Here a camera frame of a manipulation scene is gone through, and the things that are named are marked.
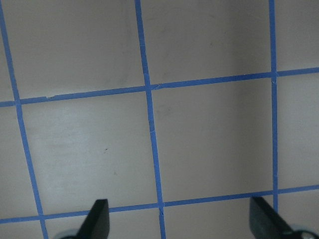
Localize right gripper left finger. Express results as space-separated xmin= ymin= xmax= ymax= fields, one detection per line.
xmin=75 ymin=199 xmax=110 ymax=239

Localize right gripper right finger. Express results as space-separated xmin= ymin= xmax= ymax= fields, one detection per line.
xmin=249 ymin=197 xmax=301 ymax=239

